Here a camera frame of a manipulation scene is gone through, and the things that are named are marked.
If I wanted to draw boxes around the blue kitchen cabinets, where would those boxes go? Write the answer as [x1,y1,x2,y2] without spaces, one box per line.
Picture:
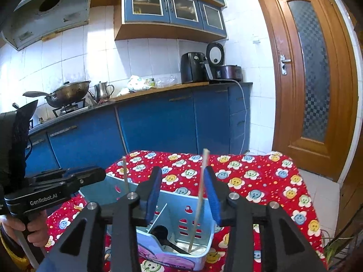
[26,82,252,176]

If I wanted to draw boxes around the person's left hand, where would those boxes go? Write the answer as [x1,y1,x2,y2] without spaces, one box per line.
[1,211,49,248]

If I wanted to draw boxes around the black ladle in box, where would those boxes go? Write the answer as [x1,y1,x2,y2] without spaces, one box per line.
[151,225,189,255]

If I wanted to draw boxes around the light blue utensil box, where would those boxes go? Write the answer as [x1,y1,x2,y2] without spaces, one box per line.
[78,172,216,272]

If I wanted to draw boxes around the red smiley-flower tablecloth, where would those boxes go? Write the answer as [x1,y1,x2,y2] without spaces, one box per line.
[45,151,327,271]

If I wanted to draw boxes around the steel wok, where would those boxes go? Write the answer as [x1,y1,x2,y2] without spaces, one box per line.
[23,80,91,108]

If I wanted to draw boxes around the steel kettle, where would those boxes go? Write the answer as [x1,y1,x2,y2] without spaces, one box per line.
[89,82,115,102]

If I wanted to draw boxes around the rice cooker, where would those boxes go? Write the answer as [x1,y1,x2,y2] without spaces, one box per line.
[206,42,243,81]

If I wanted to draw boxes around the wooden door with glass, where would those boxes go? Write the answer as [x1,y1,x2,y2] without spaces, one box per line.
[258,0,358,180]

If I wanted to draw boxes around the range hood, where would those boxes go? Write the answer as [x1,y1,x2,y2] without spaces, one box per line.
[1,0,91,51]

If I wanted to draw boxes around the white power cable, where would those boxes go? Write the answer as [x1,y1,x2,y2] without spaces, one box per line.
[212,78,248,156]

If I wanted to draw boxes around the blue wall cabinet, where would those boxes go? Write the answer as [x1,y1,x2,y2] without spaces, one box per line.
[113,0,227,42]

